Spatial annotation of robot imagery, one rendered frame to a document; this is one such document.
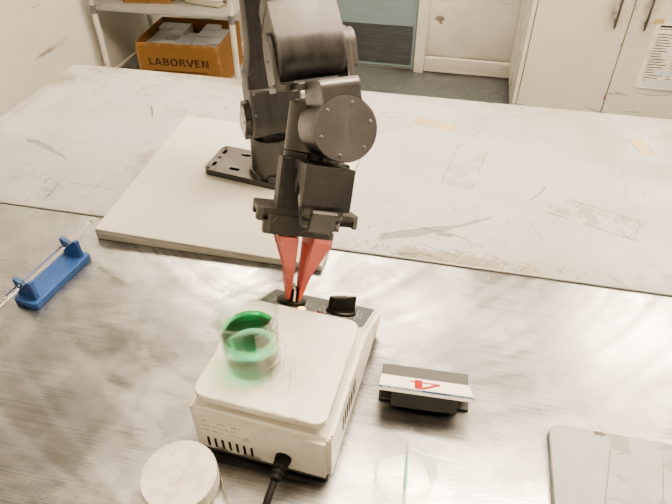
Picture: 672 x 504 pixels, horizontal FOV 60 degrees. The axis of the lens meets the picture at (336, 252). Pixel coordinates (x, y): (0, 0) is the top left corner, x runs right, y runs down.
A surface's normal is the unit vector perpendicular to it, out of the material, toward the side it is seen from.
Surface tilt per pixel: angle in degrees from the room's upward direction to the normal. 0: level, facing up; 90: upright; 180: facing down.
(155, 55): 91
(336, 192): 64
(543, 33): 90
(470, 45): 90
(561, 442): 0
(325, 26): 40
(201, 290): 0
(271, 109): 78
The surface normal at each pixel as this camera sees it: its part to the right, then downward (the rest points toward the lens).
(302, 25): 0.21, -0.18
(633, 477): 0.00, -0.76
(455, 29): -0.21, 0.63
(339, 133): 0.29, 0.23
